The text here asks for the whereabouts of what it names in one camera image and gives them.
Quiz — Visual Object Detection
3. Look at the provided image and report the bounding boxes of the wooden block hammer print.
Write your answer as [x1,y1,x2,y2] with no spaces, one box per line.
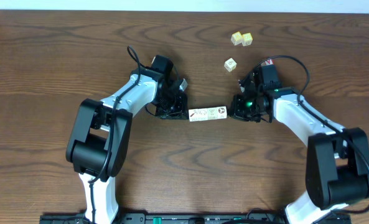
[189,109,199,122]

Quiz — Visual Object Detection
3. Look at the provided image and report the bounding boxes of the wooden block soccer ball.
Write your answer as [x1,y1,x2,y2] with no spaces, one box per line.
[217,106,227,119]

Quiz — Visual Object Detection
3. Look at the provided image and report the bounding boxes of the wooden block number eight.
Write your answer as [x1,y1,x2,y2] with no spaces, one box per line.
[198,108,208,121]

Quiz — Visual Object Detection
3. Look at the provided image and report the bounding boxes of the wooden block hourglass print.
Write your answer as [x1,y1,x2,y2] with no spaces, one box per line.
[207,107,218,120]

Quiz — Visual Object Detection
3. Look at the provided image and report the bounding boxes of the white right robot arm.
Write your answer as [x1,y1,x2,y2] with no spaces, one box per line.
[228,87,369,223]

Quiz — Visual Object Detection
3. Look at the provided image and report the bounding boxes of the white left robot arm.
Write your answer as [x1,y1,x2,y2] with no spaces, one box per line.
[65,68,188,223]

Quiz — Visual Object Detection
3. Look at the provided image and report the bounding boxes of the wooden block brown print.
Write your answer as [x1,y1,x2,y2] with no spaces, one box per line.
[224,58,237,72]

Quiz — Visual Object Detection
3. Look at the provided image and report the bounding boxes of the wooden block red letter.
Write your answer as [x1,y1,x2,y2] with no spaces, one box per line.
[261,59,274,66]

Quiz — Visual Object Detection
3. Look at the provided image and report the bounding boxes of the yellow block right of pair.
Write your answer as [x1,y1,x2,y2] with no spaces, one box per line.
[242,32,253,46]

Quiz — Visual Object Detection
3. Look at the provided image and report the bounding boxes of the yellow block of pair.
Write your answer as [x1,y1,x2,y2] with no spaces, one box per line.
[242,32,253,46]
[231,32,243,45]

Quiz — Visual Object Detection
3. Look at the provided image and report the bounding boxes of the yellow block left of pair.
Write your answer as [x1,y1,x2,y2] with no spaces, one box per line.
[231,32,243,45]

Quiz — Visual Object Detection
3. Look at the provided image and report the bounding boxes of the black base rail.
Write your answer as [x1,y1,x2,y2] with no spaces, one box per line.
[39,212,352,224]

